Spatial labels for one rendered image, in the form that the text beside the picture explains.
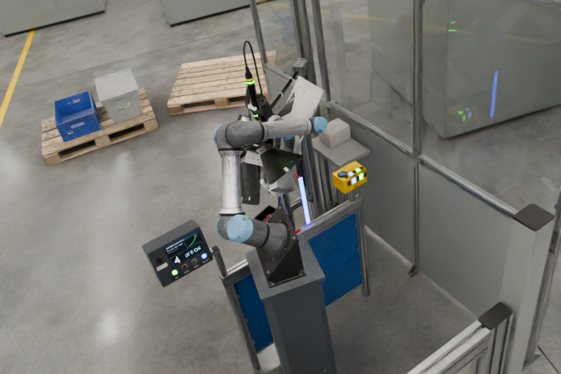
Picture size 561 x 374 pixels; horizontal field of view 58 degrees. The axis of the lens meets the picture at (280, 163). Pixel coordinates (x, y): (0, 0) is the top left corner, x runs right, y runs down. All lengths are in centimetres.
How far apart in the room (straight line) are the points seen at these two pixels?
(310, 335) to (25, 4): 832
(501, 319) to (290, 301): 153
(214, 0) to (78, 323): 559
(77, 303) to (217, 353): 122
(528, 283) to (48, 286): 385
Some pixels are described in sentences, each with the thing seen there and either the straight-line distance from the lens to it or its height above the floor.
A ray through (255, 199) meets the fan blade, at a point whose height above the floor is 94.
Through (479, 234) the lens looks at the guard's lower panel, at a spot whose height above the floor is 73.
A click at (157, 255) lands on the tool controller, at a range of 235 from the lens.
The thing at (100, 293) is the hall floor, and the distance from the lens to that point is 412.
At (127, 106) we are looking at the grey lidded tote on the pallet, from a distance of 568.
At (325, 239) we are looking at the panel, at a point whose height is 69.
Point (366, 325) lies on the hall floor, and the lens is 341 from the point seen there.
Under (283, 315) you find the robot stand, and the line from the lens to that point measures 247.
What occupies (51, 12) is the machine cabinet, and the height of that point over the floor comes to 23.
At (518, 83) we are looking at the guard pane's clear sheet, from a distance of 230.
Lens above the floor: 280
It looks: 37 degrees down
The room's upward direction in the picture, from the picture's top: 12 degrees counter-clockwise
